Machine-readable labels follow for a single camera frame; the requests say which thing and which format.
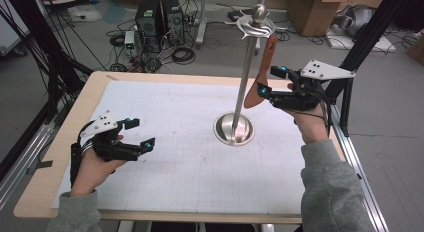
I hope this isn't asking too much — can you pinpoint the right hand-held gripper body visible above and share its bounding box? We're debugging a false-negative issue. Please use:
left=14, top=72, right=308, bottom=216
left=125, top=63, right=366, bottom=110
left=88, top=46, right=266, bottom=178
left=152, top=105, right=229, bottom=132
left=269, top=59, right=356, bottom=112

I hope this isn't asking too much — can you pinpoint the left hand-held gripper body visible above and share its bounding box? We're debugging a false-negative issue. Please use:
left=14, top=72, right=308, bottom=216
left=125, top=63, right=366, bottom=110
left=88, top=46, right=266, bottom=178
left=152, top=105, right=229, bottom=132
left=79, top=109, right=148, bottom=162

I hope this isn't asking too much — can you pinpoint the wooden rice spatula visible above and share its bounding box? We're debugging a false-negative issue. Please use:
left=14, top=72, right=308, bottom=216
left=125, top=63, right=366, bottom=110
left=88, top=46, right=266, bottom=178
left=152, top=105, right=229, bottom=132
left=243, top=35, right=279, bottom=110

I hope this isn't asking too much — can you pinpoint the metal utensil stand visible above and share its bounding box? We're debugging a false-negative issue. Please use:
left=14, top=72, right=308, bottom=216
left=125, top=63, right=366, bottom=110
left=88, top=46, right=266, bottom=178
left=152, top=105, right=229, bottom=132
left=213, top=3, right=289, bottom=147

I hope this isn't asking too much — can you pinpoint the person's right hand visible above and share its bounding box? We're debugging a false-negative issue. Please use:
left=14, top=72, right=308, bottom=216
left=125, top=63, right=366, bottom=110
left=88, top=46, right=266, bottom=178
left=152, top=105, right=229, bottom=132
left=286, top=82, right=331, bottom=145

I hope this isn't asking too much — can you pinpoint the person's left hand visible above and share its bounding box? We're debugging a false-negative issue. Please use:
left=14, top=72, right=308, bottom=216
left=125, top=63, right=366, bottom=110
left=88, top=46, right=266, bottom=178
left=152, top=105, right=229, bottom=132
left=69, top=134, right=128, bottom=198

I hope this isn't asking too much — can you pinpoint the white grid mat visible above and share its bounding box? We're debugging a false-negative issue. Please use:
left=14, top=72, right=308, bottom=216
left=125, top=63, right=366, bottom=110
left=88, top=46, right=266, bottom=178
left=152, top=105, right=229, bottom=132
left=51, top=79, right=309, bottom=215

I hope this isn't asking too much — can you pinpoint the open cardboard box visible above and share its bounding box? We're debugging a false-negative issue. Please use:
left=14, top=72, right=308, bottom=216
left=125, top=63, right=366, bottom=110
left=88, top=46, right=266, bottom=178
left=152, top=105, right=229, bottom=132
left=287, top=0, right=351, bottom=38

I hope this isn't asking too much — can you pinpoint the small grey power supply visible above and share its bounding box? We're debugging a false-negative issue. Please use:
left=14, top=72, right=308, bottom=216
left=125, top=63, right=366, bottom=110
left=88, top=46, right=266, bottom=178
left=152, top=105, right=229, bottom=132
left=124, top=30, right=137, bottom=57

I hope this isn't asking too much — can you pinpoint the grey metal stand leg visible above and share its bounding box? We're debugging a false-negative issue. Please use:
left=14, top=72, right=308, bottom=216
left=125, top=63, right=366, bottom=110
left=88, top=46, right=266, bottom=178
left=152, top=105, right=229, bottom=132
left=195, top=0, right=208, bottom=50

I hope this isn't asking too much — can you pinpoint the grey plastic appliance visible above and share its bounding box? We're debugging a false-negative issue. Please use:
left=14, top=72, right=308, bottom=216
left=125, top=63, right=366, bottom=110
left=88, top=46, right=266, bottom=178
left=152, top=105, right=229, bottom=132
left=333, top=4, right=374, bottom=38

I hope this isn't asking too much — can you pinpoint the white foam board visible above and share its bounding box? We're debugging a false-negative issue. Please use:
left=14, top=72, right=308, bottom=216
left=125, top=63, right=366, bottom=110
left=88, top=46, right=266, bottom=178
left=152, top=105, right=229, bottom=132
left=325, top=34, right=397, bottom=54

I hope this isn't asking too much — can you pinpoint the black computer tower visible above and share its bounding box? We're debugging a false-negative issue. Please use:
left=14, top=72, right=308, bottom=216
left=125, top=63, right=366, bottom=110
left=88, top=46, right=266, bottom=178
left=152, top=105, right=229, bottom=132
left=162, top=0, right=186, bottom=46
left=134, top=0, right=164, bottom=53

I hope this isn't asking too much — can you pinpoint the small cardboard box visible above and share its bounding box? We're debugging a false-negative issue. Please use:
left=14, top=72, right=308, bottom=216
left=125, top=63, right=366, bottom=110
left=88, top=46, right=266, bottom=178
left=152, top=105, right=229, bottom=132
left=407, top=30, right=424, bottom=66

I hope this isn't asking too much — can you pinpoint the white cart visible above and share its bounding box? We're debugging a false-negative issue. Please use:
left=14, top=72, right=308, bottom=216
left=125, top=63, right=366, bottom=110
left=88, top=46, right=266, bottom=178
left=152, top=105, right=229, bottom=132
left=0, top=0, right=31, bottom=57

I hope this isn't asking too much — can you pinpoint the black sleeved gripper cable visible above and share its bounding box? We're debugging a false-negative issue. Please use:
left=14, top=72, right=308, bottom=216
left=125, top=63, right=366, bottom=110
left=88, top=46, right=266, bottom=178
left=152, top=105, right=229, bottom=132
left=69, top=123, right=94, bottom=188

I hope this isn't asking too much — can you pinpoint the black frame strut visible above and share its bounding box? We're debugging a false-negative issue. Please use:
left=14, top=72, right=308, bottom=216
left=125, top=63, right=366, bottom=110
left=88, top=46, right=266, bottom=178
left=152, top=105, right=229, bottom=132
left=313, top=0, right=414, bottom=136
left=0, top=0, right=94, bottom=126

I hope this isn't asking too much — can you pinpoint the coiled black cable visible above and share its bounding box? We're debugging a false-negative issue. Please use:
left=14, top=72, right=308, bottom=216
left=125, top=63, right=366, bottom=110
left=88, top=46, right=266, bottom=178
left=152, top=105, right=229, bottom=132
left=171, top=46, right=196, bottom=66

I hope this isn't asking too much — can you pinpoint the aluminium rail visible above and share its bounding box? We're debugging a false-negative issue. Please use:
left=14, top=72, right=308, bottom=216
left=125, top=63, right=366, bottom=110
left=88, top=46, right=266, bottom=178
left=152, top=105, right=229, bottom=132
left=329, top=103, right=389, bottom=232
left=0, top=121, right=58, bottom=210

